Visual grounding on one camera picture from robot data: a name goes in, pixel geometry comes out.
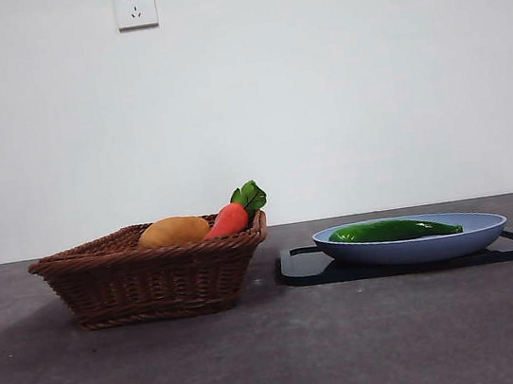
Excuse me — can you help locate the green pepper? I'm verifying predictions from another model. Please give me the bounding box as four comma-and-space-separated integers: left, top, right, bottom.
327, 209, 464, 253

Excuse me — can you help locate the blue round plate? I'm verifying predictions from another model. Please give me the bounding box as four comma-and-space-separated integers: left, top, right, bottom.
310, 201, 513, 279

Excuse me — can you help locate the orange carrot with green leaves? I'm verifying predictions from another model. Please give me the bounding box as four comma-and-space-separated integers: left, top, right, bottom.
197, 178, 273, 241

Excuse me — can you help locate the yellow-brown potato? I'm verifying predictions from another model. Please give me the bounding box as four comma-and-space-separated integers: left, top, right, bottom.
134, 211, 213, 251

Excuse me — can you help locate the black cutting board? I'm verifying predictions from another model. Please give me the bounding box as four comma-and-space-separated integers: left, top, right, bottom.
272, 217, 513, 294

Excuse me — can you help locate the brown wicker basket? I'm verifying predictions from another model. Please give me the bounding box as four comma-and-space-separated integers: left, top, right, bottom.
24, 206, 280, 339

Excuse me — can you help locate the white wall socket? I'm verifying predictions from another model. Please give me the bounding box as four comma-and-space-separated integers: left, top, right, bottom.
114, 0, 161, 33

